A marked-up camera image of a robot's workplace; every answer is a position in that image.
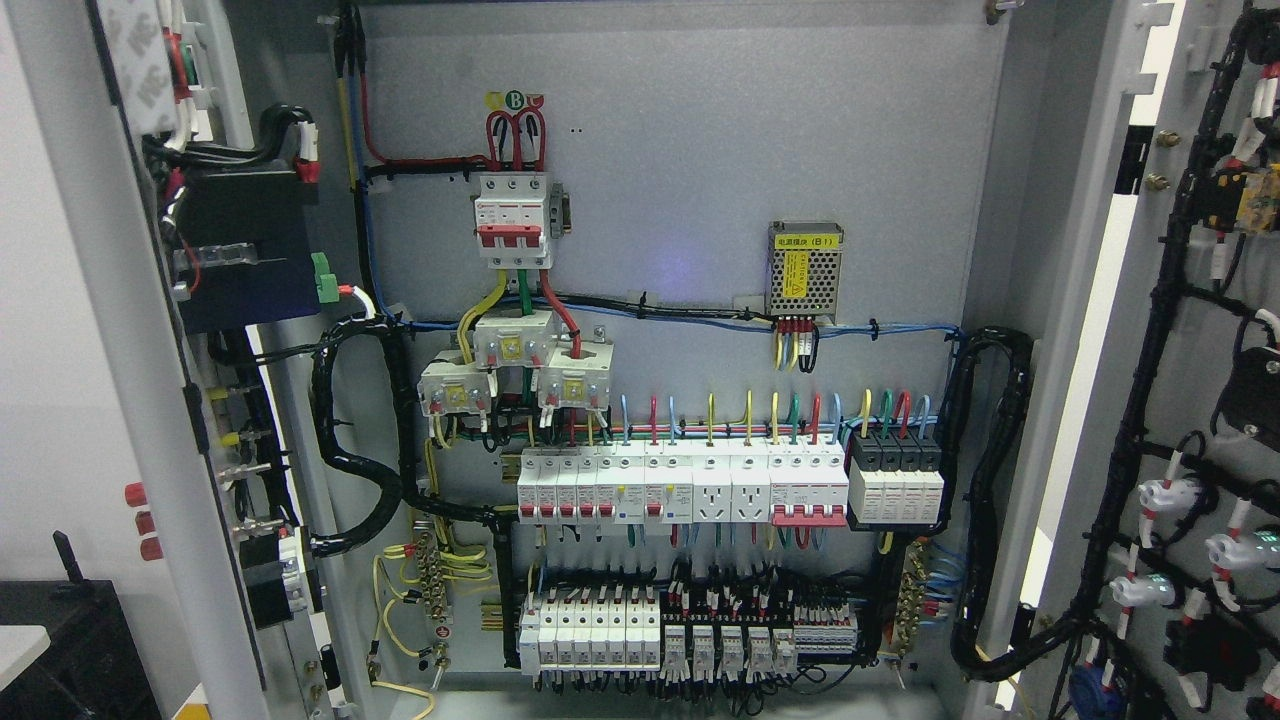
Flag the grey cabinet door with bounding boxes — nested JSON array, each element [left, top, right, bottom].
[[5, 0, 346, 720], [1018, 1, 1277, 719]]

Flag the white current transformers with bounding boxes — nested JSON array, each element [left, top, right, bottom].
[[419, 310, 613, 418]]

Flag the metal mesh power supply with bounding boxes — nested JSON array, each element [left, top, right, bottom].
[[765, 222, 844, 316]]

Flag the white socket and breaker row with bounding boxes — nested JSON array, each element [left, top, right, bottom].
[[516, 438, 849, 534]]

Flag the white red main breaker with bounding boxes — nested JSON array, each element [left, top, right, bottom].
[[474, 172, 553, 272]]

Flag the lower relay terminal row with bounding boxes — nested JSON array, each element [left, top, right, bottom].
[[509, 562, 861, 697]]

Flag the black white surge protector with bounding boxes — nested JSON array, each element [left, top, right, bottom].
[[847, 430, 945, 527]]

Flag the brass ground terminal bar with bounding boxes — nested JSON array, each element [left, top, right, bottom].
[[412, 515, 452, 692]]

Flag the black digital power meter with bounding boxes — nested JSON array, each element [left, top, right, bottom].
[[175, 160, 320, 334]]

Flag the black box with antenna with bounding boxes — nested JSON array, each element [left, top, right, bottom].
[[1, 530, 161, 719]]

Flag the left black cable loom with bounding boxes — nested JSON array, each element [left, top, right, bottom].
[[305, 315, 521, 671]]

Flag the black cable loom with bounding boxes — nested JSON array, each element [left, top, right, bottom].
[[305, 315, 521, 671], [938, 327, 1091, 684]]

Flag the right black cable loom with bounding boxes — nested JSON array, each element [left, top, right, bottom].
[[938, 327, 1091, 684]]

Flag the red terminal post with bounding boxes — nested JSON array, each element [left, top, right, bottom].
[[123, 482, 164, 561]]

